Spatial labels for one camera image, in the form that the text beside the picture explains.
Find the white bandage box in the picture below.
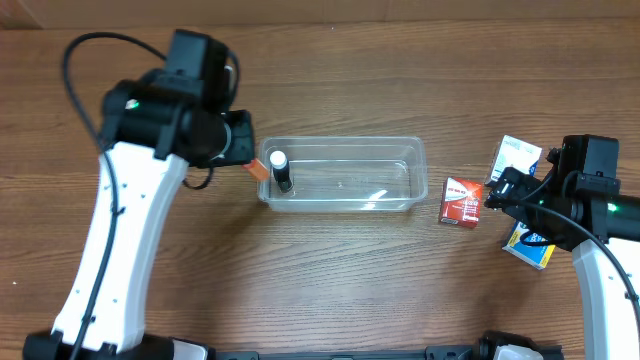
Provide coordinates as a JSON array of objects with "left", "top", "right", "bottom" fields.
[{"left": 485, "top": 135, "right": 542, "bottom": 186}]

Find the orange tube white cap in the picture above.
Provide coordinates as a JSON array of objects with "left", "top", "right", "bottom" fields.
[{"left": 243, "top": 158, "right": 270, "bottom": 182}]

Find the black tube white cap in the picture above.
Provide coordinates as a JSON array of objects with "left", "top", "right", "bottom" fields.
[{"left": 269, "top": 150, "right": 293, "bottom": 193}]

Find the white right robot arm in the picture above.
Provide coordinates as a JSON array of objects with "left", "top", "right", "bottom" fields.
[{"left": 485, "top": 134, "right": 639, "bottom": 359}]

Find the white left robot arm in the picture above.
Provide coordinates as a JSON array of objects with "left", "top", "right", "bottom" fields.
[{"left": 22, "top": 30, "right": 255, "bottom": 359}]

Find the clear plastic container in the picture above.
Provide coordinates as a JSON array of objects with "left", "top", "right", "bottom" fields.
[{"left": 257, "top": 136, "right": 428, "bottom": 213}]

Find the red medicine box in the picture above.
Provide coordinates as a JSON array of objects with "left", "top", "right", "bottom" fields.
[{"left": 439, "top": 177, "right": 483, "bottom": 229}]

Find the blue Vicks VapoDrops box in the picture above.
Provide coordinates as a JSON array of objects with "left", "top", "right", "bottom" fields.
[{"left": 502, "top": 221, "right": 555, "bottom": 270}]

